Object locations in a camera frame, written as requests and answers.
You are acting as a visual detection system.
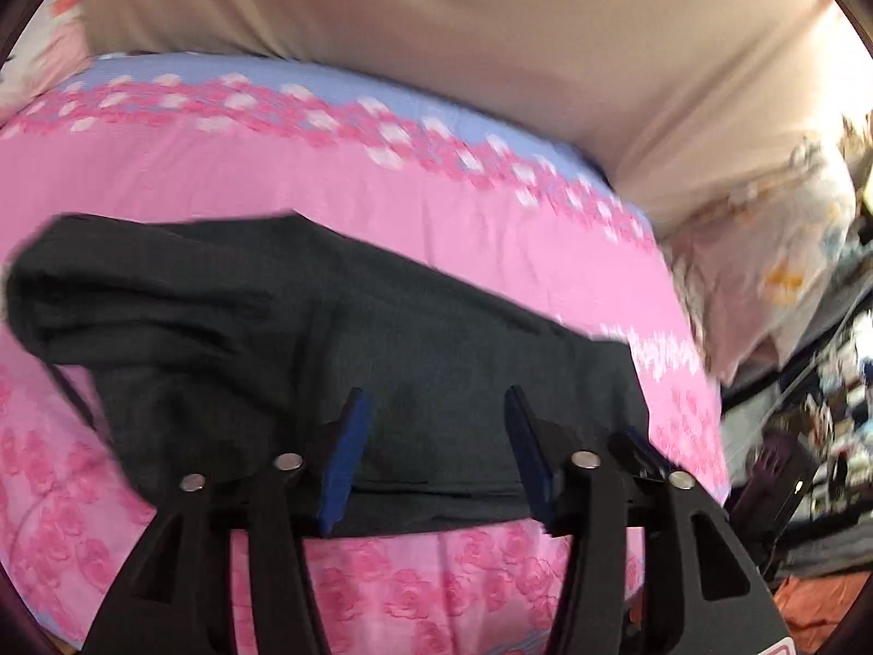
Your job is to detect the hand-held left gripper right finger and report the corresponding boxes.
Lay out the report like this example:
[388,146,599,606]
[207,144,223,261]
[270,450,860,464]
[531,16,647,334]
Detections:
[503,385,799,655]

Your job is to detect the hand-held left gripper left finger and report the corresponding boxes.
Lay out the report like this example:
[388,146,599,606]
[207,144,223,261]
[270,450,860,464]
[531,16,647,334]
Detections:
[82,388,375,655]

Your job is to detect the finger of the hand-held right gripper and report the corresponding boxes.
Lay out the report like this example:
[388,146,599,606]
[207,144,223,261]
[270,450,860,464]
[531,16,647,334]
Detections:
[607,426,673,485]

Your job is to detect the dark grey pants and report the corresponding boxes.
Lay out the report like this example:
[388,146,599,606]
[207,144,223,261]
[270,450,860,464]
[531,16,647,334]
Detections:
[3,211,652,540]

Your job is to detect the orange cloth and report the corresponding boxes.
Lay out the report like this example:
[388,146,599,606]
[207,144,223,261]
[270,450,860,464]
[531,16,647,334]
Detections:
[774,569,873,652]

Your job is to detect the cream printed pillow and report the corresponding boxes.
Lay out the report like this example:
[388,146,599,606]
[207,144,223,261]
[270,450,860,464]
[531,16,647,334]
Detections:
[665,143,857,383]

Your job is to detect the pink rose print bedsheet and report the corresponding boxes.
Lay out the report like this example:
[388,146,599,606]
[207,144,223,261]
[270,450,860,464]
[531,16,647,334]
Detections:
[0,51,734,655]

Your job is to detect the beige headboard cushion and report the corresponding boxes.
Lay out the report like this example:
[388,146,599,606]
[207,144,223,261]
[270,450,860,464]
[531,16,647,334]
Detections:
[75,0,873,233]

